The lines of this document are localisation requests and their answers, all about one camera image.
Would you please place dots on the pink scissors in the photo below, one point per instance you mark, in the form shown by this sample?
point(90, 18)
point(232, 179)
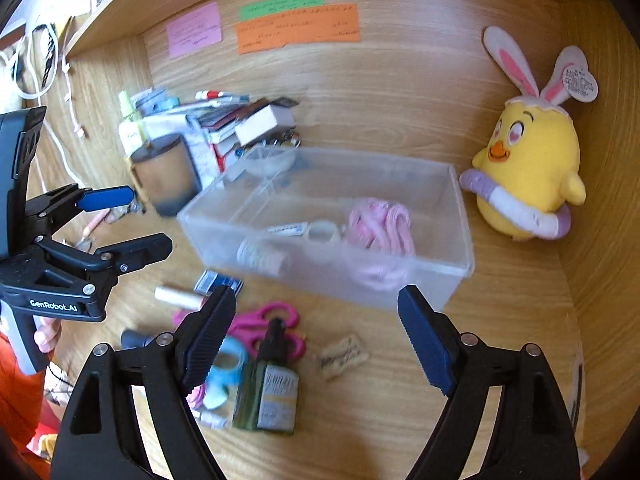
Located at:
point(265, 317)

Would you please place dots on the stack of books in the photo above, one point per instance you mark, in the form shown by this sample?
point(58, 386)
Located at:
point(215, 130)

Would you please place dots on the clear plastic storage box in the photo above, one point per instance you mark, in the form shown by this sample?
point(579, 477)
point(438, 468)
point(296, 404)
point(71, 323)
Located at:
point(320, 240)

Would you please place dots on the beige paper tag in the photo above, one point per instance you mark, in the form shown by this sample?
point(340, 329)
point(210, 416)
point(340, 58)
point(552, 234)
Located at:
point(342, 357)

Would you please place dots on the white bottle green cap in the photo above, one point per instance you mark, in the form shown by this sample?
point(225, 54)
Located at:
point(131, 130)

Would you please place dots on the clear plastic bowl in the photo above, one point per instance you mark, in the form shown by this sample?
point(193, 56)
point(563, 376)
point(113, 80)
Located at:
point(270, 162)

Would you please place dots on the dark grey bottle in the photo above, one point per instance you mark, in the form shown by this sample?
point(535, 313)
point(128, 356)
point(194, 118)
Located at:
point(134, 339)

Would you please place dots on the person's left forearm orange sleeve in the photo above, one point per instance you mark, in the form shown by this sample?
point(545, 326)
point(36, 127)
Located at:
point(20, 400)

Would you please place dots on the pink sticky note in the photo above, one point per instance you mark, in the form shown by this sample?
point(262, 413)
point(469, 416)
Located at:
point(194, 30)

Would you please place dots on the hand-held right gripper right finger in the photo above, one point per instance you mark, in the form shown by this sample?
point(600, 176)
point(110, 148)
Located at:
point(430, 347)

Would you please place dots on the pink tape roll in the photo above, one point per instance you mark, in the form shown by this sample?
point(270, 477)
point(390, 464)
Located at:
point(196, 396)

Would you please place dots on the blue staple box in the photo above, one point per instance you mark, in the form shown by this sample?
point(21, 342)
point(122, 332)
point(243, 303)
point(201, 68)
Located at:
point(217, 281)

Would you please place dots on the blue tape roll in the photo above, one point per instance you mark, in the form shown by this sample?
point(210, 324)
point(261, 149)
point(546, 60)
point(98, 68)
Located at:
point(231, 357)

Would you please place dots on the white tube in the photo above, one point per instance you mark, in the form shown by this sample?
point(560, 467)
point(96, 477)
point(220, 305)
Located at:
point(177, 297)

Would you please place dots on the white bottle brown cap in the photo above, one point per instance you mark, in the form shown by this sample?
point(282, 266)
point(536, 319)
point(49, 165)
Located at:
point(262, 257)

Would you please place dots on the yellow chick plush toy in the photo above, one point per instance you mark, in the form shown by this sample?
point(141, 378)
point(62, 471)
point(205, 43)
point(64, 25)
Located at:
point(530, 160)

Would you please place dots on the green spray bottle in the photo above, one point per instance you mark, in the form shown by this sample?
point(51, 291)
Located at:
point(267, 390)

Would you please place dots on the orange sticky note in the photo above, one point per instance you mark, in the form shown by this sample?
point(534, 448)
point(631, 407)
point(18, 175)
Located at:
point(300, 30)

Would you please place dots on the green sticky note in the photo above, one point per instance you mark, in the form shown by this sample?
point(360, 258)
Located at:
point(280, 5)

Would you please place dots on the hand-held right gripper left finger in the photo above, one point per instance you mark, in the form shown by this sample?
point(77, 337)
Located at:
point(210, 342)

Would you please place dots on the brown cup with dark lid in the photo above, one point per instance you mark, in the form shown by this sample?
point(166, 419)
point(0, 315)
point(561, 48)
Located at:
point(165, 175)

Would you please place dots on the grey round tin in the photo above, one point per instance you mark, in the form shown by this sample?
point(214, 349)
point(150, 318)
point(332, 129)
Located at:
point(155, 102)

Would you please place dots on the black clip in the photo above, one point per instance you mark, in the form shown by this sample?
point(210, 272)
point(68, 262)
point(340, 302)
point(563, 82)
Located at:
point(285, 102)

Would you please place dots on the person's left hand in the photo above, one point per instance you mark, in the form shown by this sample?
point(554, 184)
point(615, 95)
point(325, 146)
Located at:
point(45, 337)

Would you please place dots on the white red marker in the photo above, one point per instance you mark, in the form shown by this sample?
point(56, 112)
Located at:
point(220, 95)

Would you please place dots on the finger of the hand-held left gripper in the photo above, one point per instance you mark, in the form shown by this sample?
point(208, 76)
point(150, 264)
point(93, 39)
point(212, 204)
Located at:
point(142, 250)
point(107, 197)

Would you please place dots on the pink pen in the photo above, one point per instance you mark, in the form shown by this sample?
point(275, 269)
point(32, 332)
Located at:
point(95, 225)

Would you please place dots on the white cardboard box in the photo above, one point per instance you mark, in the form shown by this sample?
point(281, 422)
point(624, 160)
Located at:
point(265, 122)

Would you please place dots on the clear tape roll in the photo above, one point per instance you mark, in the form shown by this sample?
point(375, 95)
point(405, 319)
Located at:
point(324, 237)

